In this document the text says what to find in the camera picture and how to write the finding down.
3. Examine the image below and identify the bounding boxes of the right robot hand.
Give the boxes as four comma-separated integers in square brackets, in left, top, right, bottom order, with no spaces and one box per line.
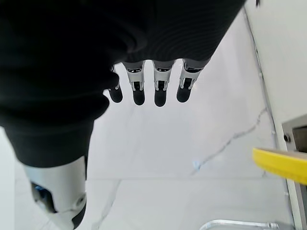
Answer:
[0,0,246,230]

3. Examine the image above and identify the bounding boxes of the white cabinet with metal trim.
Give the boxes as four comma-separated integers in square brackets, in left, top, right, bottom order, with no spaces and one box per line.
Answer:
[242,0,307,230]

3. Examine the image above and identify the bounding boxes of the yellow plastic edge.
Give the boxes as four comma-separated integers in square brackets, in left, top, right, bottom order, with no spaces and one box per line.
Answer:
[252,147,307,185]

